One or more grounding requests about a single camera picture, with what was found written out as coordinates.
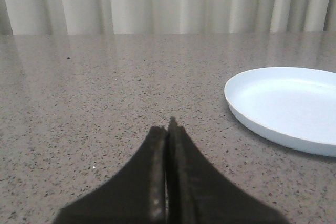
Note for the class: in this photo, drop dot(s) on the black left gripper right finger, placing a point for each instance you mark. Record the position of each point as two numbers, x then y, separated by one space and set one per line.
199 193

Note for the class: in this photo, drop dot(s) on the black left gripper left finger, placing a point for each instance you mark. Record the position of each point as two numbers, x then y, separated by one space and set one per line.
135 194

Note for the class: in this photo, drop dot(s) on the light blue round plate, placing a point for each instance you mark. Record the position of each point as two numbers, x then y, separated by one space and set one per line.
293 107

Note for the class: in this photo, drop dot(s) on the white pleated curtain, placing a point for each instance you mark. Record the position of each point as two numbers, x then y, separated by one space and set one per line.
76 17

